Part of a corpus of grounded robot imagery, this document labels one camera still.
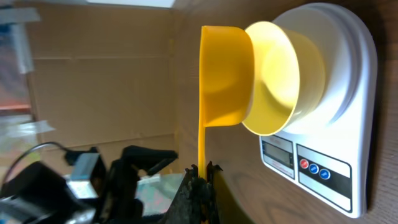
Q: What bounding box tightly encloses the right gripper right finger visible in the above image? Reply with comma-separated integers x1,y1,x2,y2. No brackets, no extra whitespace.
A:
206,161,254,224

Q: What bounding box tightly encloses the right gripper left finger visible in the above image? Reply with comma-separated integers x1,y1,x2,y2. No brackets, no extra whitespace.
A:
157,164,206,224

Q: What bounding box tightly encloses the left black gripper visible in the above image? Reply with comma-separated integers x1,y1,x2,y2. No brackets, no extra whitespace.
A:
98,146,178,223

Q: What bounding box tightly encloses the yellow measuring scoop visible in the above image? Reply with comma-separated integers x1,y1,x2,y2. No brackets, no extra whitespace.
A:
198,26,254,179

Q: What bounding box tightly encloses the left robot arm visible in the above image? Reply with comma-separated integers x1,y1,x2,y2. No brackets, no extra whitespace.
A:
1,146,178,223

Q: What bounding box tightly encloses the white digital kitchen scale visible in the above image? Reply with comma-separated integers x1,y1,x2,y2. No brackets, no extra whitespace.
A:
259,2,377,218

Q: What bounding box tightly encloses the yellow bowl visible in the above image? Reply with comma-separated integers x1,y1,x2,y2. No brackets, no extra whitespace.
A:
243,21,326,136

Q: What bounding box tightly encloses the brown cardboard panel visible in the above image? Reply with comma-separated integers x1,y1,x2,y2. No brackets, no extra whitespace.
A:
27,2,177,164

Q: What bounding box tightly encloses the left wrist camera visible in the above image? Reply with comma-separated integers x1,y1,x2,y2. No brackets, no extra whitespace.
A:
67,153,106,199

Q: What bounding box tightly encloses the left black cable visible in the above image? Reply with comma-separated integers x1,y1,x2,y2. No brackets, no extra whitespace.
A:
0,141,75,187

